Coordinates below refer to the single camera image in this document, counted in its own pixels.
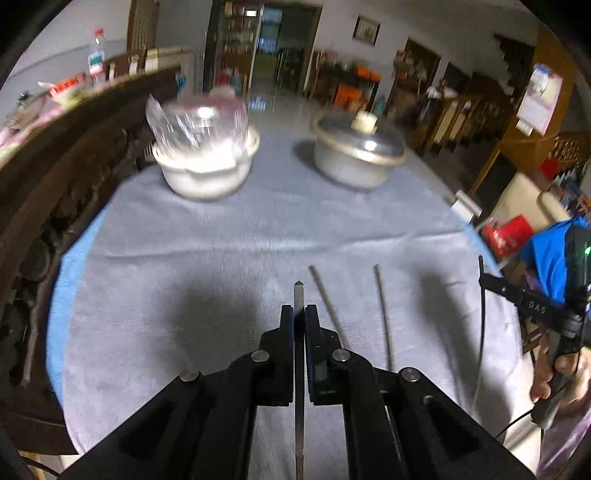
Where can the brown curtain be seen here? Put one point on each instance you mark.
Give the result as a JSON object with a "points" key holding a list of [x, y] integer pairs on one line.
{"points": [[143, 23]]}

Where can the dark metal chopstick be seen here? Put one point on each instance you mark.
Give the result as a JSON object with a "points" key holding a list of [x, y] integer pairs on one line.
{"points": [[382, 314], [325, 304], [299, 295], [480, 332]]}

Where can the orange cardboard box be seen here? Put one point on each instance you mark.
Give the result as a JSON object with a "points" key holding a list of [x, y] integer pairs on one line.
{"points": [[346, 94]]}

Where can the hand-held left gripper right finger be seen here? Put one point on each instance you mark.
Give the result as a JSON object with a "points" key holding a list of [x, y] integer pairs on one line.
{"points": [[313, 332]]}

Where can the dark wooden side table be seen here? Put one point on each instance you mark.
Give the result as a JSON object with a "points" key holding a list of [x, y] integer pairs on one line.
{"points": [[351, 76]]}

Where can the white ceramic pot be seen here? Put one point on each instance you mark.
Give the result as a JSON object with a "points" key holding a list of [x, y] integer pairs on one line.
{"points": [[207, 173]]}

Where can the glass bowl with lid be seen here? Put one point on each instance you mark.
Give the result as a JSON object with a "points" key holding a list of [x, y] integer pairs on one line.
{"points": [[23, 113]]}

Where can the wooden stair railing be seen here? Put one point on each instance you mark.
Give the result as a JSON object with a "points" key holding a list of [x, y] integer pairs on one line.
{"points": [[461, 115]]}

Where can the carved wooden sideboard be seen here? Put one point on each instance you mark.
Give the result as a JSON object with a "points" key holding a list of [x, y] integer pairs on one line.
{"points": [[55, 184]]}

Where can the blue table cover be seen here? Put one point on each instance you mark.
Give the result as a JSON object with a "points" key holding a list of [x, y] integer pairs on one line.
{"points": [[64, 286]]}

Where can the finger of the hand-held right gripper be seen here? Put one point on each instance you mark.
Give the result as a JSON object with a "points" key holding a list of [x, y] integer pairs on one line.
{"points": [[526, 300]]}

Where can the grey tablecloth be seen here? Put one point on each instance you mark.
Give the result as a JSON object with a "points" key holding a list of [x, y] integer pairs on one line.
{"points": [[184, 258]]}

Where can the white light switch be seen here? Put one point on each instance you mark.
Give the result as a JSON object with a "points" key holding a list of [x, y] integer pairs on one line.
{"points": [[524, 127]]}

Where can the red and white bowl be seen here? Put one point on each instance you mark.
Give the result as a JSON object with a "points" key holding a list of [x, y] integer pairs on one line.
{"points": [[69, 90]]}

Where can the clear plastic water bottle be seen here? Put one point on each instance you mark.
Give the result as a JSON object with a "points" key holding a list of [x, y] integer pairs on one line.
{"points": [[96, 57]]}

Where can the wooden shelf cabinet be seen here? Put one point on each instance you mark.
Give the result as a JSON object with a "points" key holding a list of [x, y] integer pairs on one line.
{"points": [[235, 39]]}

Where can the person's right forearm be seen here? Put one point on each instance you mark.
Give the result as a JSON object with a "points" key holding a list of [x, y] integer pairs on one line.
{"points": [[568, 443]]}

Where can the red packet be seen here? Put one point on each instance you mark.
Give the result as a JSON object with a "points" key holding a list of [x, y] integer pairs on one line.
{"points": [[508, 233]]}

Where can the beige sofa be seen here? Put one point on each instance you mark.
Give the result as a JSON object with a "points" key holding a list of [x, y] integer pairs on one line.
{"points": [[531, 198]]}

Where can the person's right hand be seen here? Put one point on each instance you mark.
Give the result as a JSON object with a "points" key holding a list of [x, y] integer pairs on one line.
{"points": [[540, 369]]}

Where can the aluminium pot lid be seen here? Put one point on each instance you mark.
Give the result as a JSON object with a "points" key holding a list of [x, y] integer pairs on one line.
{"points": [[364, 136]]}

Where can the blue cloth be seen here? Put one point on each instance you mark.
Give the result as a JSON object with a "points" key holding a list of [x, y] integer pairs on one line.
{"points": [[549, 261]]}

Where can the aluminium pot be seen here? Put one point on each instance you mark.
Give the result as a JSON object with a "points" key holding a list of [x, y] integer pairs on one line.
{"points": [[355, 168]]}

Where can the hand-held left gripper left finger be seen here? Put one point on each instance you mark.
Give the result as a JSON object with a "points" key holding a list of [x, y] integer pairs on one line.
{"points": [[287, 332]]}

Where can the clear plastic bag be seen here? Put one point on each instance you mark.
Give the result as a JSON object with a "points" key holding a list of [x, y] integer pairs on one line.
{"points": [[198, 122]]}

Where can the framed wall picture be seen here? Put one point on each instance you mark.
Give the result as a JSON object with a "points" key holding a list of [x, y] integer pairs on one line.
{"points": [[367, 30]]}

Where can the wall calendar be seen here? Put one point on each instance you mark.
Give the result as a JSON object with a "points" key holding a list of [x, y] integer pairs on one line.
{"points": [[540, 99]]}

